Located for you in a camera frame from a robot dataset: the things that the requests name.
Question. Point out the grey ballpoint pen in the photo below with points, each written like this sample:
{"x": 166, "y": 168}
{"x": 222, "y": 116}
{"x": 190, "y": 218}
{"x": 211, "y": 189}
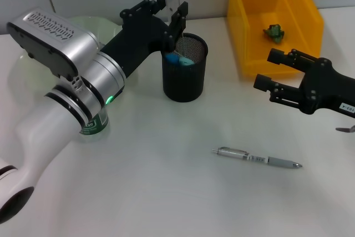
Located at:
{"x": 249, "y": 157}

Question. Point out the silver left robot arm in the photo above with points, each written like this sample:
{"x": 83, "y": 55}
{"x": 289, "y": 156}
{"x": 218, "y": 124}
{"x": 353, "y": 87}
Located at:
{"x": 55, "y": 126}

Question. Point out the clear plastic water bottle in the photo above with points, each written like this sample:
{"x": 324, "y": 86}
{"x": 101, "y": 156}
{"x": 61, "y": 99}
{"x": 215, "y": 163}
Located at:
{"x": 94, "y": 130}

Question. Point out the yellow plastic bin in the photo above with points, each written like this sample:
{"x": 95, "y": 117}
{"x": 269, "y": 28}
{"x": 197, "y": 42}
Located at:
{"x": 277, "y": 56}

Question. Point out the pale green glass fruit plate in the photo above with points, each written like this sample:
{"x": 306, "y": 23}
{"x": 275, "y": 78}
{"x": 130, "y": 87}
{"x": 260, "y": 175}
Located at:
{"x": 108, "y": 29}

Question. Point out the blue capped scissors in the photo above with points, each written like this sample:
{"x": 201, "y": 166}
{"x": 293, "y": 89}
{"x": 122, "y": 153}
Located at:
{"x": 178, "y": 60}

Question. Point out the black mesh pen holder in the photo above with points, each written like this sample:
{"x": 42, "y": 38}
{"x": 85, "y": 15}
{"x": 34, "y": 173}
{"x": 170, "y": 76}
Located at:
{"x": 183, "y": 81}

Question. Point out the transparent plastic ruler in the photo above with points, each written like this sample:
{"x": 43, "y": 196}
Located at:
{"x": 173, "y": 1}

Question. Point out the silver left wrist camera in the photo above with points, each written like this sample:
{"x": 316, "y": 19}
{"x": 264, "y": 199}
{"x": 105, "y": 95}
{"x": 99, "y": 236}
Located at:
{"x": 55, "y": 42}

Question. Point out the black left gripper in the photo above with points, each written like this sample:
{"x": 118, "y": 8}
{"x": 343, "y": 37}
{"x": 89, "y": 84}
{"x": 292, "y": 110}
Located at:
{"x": 138, "y": 40}

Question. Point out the small green toy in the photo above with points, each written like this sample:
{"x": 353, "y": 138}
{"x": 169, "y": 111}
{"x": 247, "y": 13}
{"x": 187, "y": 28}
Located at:
{"x": 274, "y": 34}

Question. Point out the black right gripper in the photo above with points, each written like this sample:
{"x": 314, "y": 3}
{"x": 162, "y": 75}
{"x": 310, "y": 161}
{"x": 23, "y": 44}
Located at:
{"x": 327, "y": 87}

